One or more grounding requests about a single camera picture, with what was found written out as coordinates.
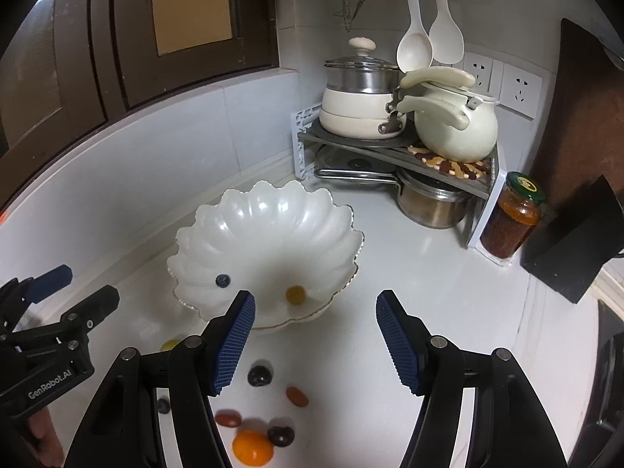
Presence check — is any dark cherry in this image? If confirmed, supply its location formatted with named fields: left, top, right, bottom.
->
left=248, top=365, right=273, bottom=388
left=266, top=426, right=295, bottom=448

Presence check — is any green yellow lime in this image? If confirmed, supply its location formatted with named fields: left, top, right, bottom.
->
left=160, top=338, right=180, bottom=352

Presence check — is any blueberry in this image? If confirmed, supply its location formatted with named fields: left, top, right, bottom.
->
left=216, top=274, right=230, bottom=289
left=156, top=396, right=171, bottom=415

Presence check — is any red grape tomato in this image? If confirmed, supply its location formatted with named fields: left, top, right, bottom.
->
left=285, top=386, right=309, bottom=408
left=215, top=410, right=242, bottom=428

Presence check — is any small yellow fruit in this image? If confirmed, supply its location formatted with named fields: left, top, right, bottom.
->
left=285, top=285, right=307, bottom=305

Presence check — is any orange tangerine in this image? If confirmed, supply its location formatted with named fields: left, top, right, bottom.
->
left=232, top=430, right=274, bottom=467

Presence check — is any person left hand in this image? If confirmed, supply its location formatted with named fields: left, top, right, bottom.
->
left=28, top=408, right=64, bottom=467

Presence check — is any white scalloped bowl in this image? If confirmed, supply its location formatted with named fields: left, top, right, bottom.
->
left=167, top=181, right=365, bottom=332

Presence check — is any corner shelf rack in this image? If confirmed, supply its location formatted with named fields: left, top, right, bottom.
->
left=290, top=105, right=507, bottom=248

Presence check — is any stainless steel pot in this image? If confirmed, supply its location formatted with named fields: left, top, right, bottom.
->
left=395, top=168, right=473, bottom=229

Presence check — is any sauce jar green lid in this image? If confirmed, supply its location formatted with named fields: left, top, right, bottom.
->
left=480, top=171, right=546, bottom=259

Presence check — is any black knife block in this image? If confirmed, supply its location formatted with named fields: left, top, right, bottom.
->
left=520, top=176, right=623, bottom=303

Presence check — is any wooden bead trivet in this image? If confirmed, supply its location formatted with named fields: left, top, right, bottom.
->
left=407, top=146, right=491, bottom=181

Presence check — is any cream kettle pot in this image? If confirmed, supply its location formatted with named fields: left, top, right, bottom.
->
left=397, top=67, right=498, bottom=163

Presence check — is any dark wooden cutting board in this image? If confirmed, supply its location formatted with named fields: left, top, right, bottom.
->
left=530, top=18, right=623, bottom=211

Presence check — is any white ladle spoon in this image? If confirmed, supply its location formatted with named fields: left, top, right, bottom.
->
left=397, top=0, right=433, bottom=73

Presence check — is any white rice paddle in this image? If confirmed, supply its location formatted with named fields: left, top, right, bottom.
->
left=429, top=0, right=464, bottom=64

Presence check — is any dark wooden wall cabinet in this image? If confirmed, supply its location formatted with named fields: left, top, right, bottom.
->
left=1, top=0, right=279, bottom=205

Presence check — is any white wall socket right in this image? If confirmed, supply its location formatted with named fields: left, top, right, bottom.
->
left=498, top=64, right=542, bottom=119

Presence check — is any white wall socket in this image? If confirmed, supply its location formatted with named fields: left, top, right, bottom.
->
left=498, top=64, right=542, bottom=119
left=462, top=52, right=505, bottom=98

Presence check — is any white wall socket left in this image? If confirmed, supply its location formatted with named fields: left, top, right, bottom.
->
left=462, top=52, right=505, bottom=98

